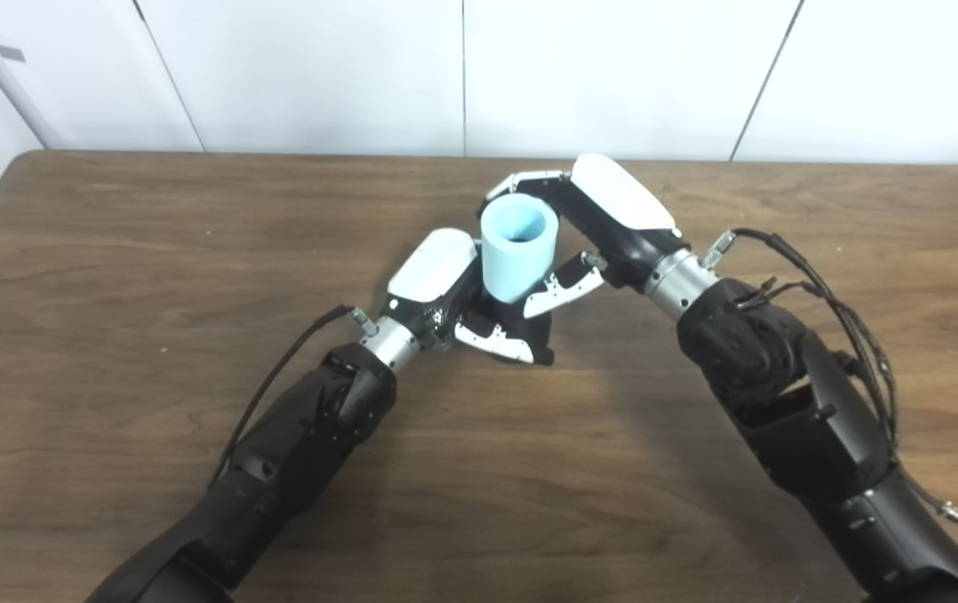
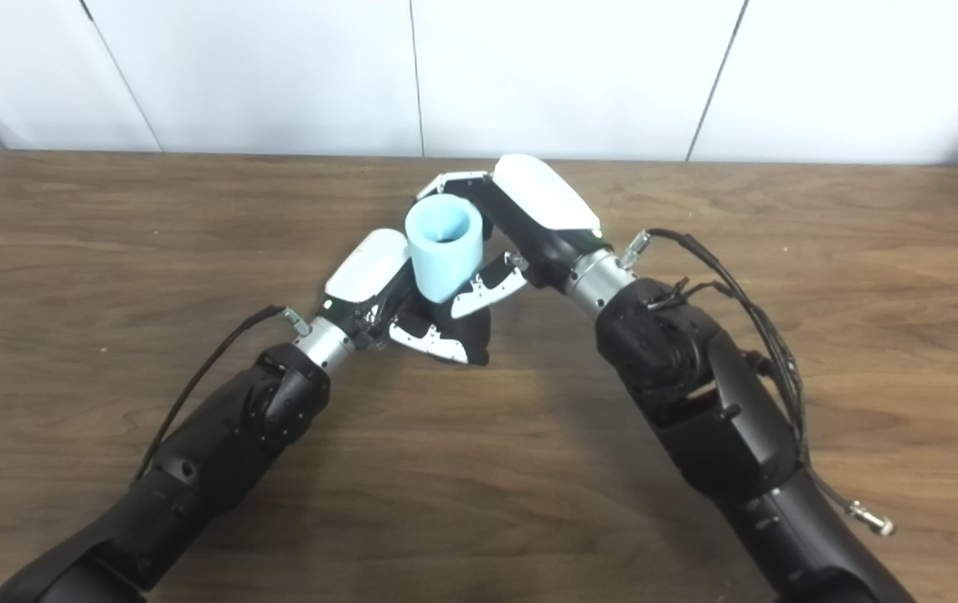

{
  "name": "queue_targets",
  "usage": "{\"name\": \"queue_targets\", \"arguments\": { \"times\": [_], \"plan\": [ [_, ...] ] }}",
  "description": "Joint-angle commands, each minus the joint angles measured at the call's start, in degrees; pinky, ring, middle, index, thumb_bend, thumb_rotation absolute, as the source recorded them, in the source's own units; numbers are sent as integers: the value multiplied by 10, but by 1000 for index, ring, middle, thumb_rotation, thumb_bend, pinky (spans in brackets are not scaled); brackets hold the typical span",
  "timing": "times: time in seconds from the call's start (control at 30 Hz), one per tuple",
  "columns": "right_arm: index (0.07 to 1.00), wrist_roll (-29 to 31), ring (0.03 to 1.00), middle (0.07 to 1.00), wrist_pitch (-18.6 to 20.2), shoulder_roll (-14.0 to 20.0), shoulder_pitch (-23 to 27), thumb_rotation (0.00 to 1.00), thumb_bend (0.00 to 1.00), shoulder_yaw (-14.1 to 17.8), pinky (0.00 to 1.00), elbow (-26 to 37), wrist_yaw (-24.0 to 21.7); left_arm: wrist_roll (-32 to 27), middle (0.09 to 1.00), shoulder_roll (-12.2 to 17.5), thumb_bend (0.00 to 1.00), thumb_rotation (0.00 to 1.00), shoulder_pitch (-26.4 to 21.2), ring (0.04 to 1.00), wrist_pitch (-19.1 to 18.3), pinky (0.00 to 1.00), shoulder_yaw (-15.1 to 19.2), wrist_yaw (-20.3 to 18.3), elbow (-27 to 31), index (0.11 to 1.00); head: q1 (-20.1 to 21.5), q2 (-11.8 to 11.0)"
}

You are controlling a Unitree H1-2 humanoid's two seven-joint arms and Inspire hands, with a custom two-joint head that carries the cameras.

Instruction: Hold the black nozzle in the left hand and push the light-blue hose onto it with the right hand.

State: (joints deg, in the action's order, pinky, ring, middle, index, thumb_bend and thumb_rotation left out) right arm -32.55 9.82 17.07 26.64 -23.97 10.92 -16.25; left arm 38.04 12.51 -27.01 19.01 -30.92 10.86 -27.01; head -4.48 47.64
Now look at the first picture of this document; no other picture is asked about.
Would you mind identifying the black funnel-shaped nozzle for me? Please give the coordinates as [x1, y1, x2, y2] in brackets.
[458, 289, 555, 367]

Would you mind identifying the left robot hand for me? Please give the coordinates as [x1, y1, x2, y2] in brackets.
[383, 228, 537, 366]

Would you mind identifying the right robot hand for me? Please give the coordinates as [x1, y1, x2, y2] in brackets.
[479, 153, 693, 321]

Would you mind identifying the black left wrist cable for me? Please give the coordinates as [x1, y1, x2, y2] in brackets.
[207, 304, 379, 491]

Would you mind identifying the light-blue hose piece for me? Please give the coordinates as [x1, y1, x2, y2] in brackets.
[479, 193, 560, 304]

